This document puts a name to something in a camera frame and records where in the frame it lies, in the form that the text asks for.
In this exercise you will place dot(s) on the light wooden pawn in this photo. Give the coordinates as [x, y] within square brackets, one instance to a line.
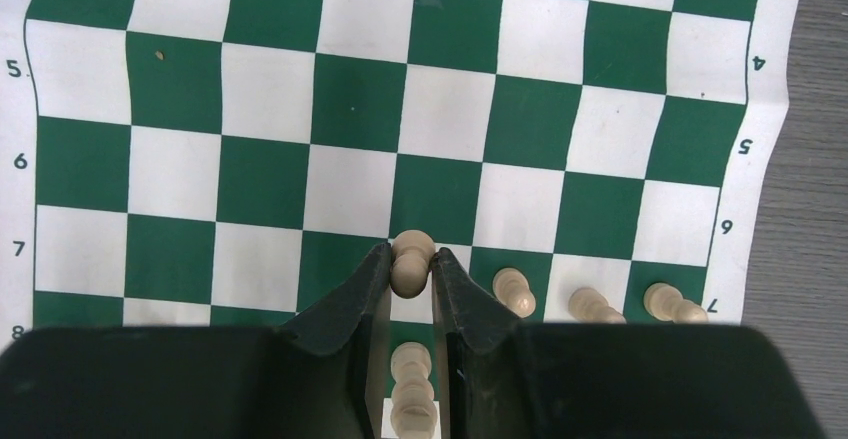
[587, 305]
[665, 302]
[511, 288]
[412, 252]

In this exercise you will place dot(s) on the green white chess board mat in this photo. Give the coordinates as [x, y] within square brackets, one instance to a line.
[231, 162]

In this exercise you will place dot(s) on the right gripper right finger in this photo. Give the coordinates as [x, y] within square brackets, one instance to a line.
[504, 377]

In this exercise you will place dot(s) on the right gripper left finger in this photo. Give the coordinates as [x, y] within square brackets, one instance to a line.
[321, 374]

